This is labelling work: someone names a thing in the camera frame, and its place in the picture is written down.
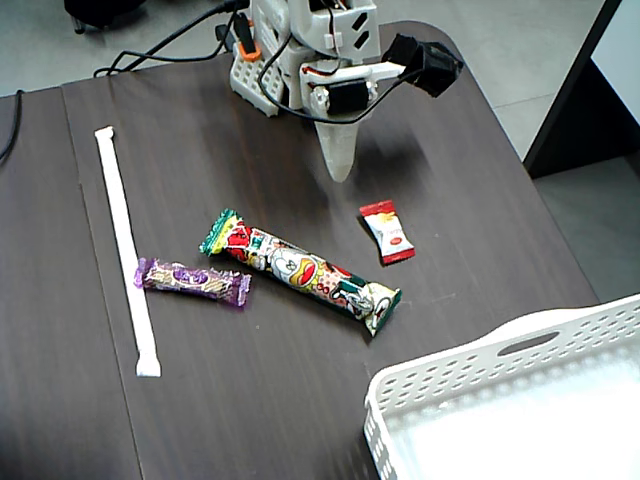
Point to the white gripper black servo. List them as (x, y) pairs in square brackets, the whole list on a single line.
[(342, 98)]

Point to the small red white candy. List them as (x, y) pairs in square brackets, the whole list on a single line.
[(387, 232)]

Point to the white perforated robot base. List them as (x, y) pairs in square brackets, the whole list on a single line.
[(250, 80)]

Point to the purple wrapped candy bar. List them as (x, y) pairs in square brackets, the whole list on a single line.
[(192, 280)]

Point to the white perforated plastic tray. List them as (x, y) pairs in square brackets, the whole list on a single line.
[(450, 365)]

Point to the long colourful cartoon snack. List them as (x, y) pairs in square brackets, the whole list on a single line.
[(300, 270)]

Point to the orange black clamp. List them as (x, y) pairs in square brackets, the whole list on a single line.
[(247, 37)]

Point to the dark furniture panel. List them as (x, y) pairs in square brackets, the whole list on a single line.
[(575, 125)]

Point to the black chair base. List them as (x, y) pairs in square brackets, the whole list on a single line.
[(100, 10)]

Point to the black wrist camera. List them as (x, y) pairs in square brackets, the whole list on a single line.
[(435, 65)]

